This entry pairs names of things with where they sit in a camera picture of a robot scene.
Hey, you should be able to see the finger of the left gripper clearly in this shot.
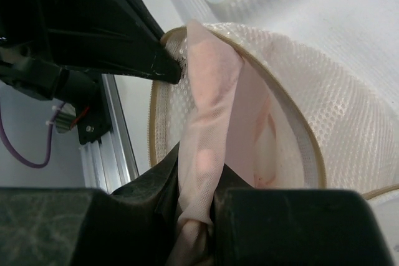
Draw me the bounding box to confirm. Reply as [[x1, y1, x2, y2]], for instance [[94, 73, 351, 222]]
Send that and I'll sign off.
[[105, 0, 183, 85]]

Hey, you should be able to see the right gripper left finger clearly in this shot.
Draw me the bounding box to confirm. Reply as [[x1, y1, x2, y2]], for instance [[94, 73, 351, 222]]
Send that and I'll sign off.
[[1, 147, 178, 265]]

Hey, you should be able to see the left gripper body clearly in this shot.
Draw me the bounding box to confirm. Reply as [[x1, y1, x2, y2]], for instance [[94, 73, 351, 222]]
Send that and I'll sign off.
[[0, 0, 113, 77]]

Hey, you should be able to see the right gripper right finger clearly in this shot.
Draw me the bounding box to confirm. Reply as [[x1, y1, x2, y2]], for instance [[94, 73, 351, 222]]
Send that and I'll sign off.
[[212, 166, 394, 265]]

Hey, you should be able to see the pink bra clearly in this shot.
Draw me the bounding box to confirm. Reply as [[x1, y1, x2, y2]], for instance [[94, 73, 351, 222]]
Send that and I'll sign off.
[[167, 21, 276, 265]]

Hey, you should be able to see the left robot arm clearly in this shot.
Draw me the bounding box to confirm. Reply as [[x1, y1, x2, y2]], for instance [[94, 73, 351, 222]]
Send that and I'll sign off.
[[1, 0, 181, 108]]

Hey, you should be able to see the aluminium frame rail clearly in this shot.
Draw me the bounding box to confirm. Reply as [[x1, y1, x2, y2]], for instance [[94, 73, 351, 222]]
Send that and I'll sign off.
[[80, 75, 139, 193]]

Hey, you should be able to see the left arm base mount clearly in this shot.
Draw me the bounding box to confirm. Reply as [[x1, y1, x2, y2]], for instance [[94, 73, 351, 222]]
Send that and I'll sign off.
[[54, 97, 112, 145]]

